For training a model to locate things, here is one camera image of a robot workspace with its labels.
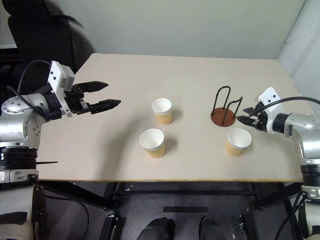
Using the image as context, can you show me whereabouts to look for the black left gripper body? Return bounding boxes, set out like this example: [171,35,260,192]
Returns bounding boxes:
[63,84,92,116]

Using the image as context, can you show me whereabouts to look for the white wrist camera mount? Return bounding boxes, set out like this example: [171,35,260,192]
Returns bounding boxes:
[257,86,285,134]
[46,60,76,119]

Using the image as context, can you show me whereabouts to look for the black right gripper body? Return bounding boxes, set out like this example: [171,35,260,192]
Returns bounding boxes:
[253,109,269,132]

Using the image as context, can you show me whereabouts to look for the white paper cup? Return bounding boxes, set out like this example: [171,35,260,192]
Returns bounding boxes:
[139,128,166,159]

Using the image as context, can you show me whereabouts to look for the paper cups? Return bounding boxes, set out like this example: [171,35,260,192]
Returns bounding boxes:
[151,98,173,126]

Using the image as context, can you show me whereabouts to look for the thin black loose cable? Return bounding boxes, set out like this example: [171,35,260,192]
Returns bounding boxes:
[44,195,90,236]

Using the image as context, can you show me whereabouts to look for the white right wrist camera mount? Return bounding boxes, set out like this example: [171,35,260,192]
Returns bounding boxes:
[257,86,285,134]

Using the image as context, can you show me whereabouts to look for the black metal table frame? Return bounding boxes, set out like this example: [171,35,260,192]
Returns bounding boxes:
[31,180,320,240]

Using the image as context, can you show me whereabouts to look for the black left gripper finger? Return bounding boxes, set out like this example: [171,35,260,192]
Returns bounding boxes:
[90,99,122,115]
[80,80,109,94]

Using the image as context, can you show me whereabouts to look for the wooden-base wire cup holder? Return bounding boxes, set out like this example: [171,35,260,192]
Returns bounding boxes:
[210,85,244,128]

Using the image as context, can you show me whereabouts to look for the brown paper cup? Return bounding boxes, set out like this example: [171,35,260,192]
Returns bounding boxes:
[225,128,253,158]

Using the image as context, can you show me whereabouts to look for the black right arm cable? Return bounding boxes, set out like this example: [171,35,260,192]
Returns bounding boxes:
[257,96,320,114]

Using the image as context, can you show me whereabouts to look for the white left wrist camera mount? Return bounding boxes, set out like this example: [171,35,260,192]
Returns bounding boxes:
[46,60,76,119]

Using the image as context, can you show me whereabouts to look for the dark rounded shape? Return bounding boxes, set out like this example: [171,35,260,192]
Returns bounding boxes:
[136,216,175,240]
[198,216,227,240]

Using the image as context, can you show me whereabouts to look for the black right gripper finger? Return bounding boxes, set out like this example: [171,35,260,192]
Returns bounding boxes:
[242,106,259,116]
[235,115,257,127]

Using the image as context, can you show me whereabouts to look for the black office chair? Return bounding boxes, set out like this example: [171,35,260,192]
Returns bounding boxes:
[0,0,96,101]

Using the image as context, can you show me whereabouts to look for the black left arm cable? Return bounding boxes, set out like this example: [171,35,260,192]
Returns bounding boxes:
[6,59,53,114]

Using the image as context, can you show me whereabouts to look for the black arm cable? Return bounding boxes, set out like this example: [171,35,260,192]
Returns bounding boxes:
[6,59,53,114]
[257,96,320,114]

